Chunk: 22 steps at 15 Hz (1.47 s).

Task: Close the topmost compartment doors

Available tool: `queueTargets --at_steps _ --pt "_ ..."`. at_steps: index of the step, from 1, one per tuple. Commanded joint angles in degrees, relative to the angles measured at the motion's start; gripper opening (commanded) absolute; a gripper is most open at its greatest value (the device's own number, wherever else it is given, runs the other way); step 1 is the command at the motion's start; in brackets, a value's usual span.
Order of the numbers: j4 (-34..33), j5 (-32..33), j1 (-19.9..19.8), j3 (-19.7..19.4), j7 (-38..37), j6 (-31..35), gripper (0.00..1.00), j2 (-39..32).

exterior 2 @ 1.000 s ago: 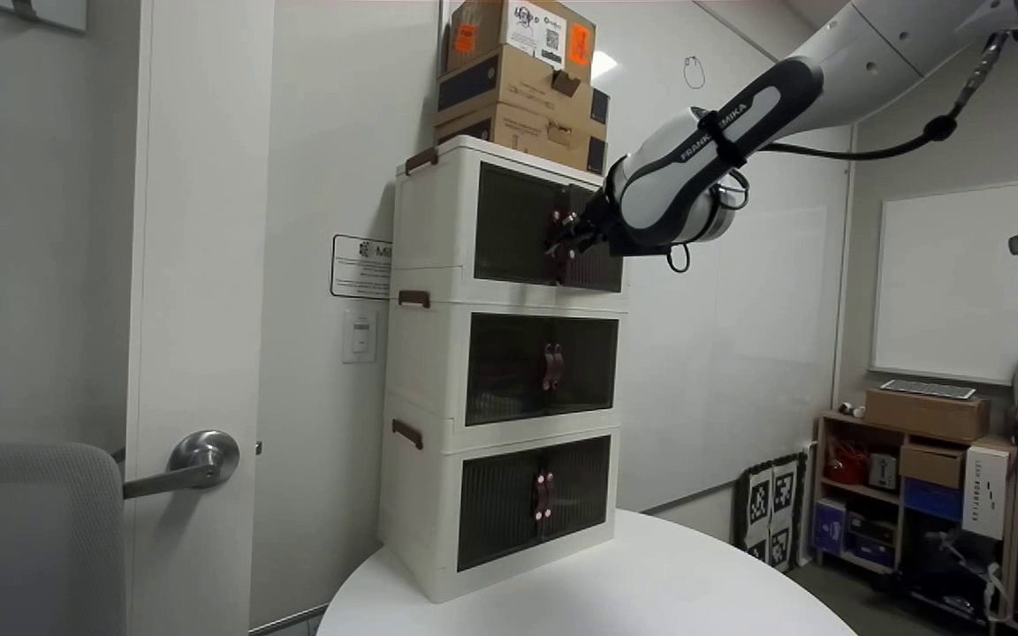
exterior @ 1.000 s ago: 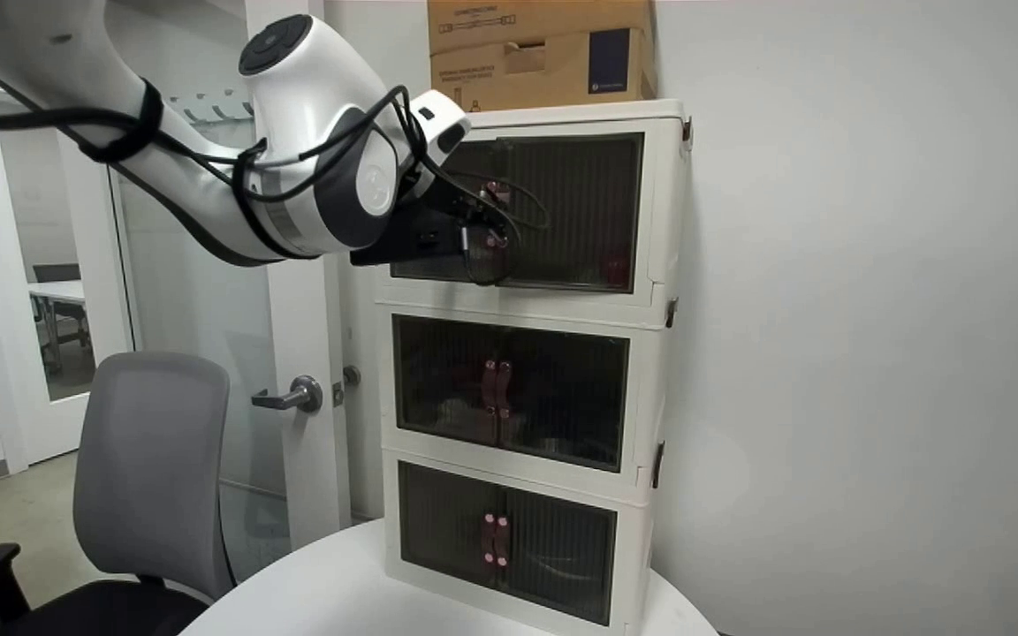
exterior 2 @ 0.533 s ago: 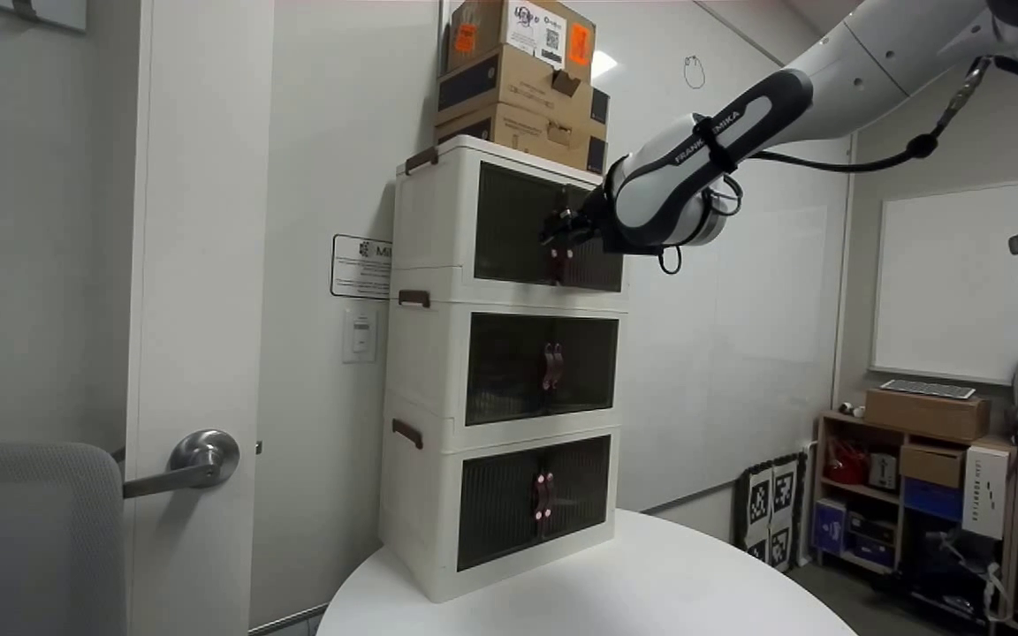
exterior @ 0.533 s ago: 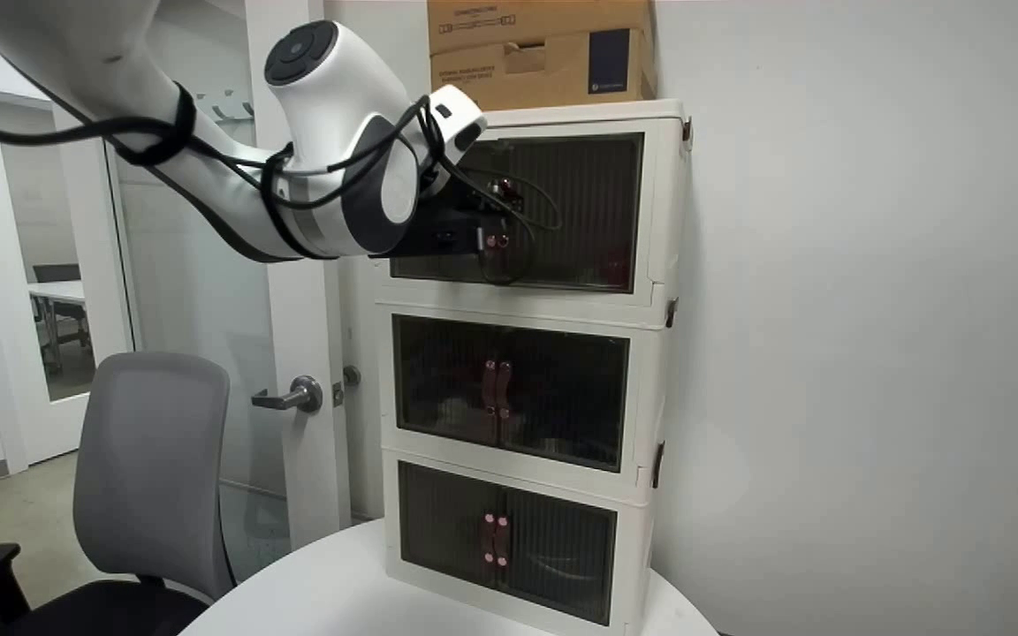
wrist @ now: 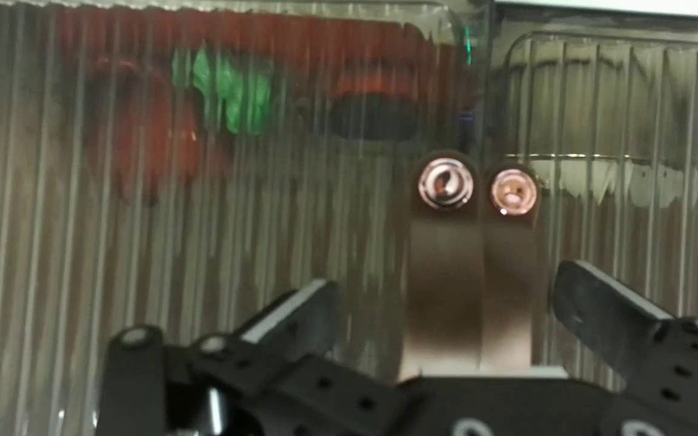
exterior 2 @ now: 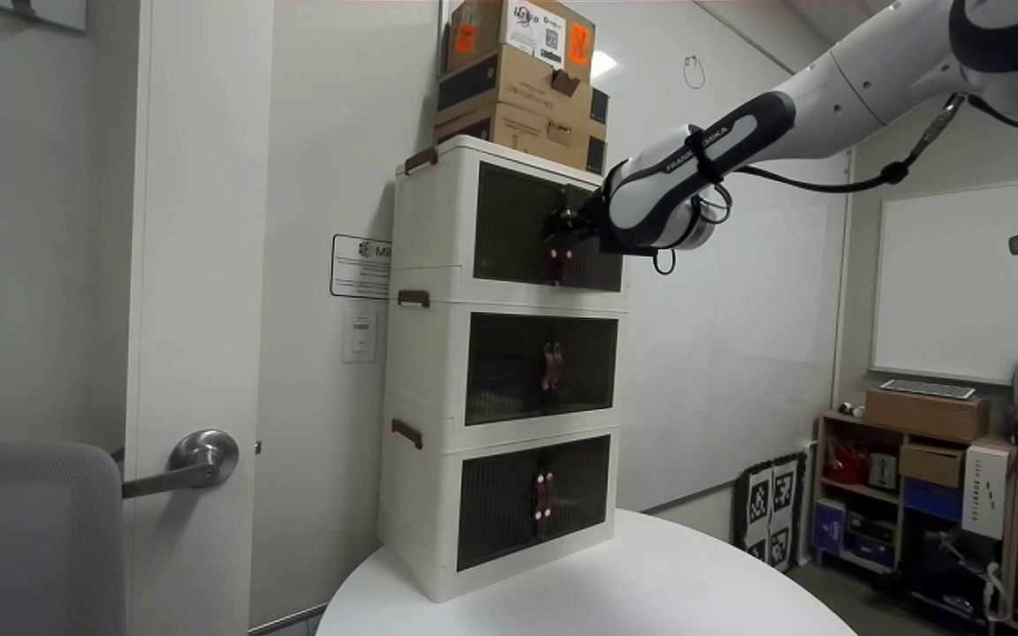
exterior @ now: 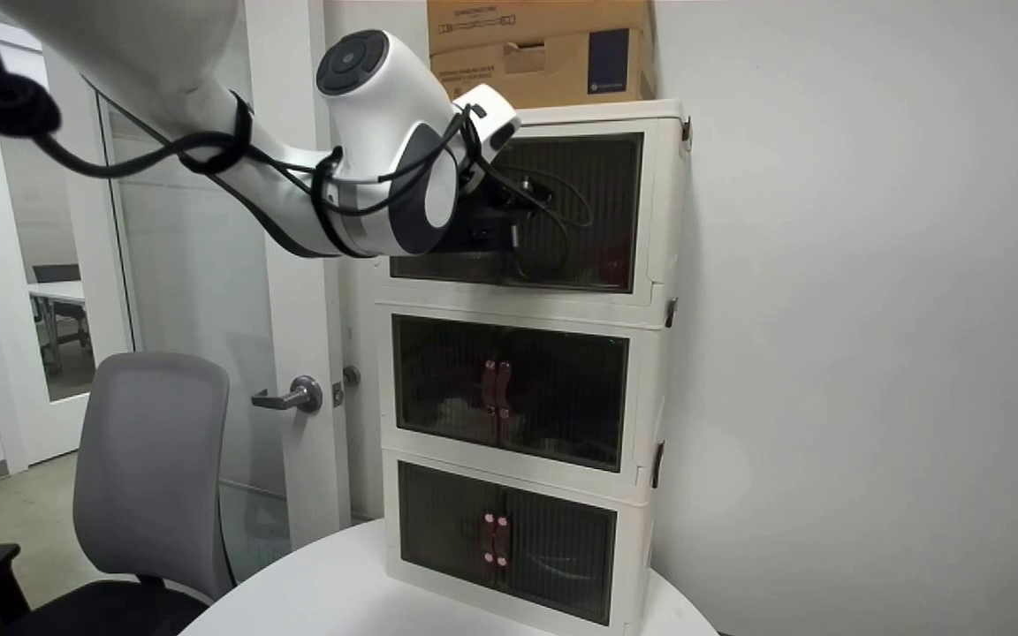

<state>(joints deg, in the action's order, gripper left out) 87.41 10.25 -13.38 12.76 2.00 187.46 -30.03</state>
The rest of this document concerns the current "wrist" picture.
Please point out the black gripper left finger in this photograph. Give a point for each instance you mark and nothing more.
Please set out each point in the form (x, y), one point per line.
(284, 389)

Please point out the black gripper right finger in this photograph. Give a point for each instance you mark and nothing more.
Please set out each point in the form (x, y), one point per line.
(665, 371)

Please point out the dark ribbed cabinet door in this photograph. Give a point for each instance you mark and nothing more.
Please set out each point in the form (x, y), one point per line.
(34, 244)
(623, 105)

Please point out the red toy pepper green stem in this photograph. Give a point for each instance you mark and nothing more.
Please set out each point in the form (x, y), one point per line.
(145, 123)

